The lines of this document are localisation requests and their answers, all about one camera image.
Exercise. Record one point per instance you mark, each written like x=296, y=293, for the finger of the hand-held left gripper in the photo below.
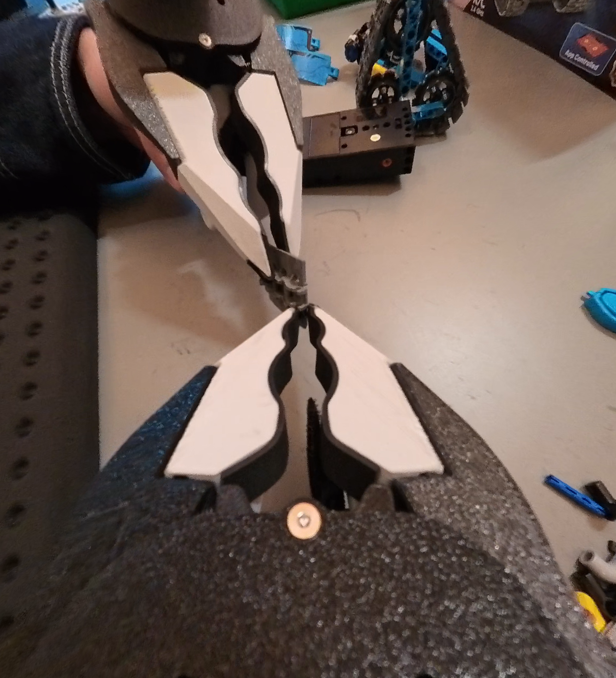
x=276, y=137
x=202, y=159

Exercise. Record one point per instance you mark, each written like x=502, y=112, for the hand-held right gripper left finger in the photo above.
x=228, y=418

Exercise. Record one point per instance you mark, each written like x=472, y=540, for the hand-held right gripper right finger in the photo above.
x=382, y=423

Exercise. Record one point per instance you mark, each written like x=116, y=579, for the pile of plastic building pieces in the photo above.
x=609, y=572

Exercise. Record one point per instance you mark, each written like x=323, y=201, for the person's left forearm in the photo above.
x=22, y=106

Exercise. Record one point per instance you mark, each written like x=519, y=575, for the person's left hand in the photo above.
x=101, y=90

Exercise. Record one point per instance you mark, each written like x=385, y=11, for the black control box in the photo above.
x=355, y=148

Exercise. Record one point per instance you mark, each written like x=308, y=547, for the blue curved panel piece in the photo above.
x=308, y=53

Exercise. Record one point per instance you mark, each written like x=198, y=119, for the green plastic bin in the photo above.
x=302, y=5

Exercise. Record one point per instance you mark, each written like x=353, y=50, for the blue tracked toy robot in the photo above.
x=408, y=63

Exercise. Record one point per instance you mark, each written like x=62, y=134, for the black studded pad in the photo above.
x=22, y=397

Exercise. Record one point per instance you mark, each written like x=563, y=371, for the large robot kit box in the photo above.
x=551, y=32

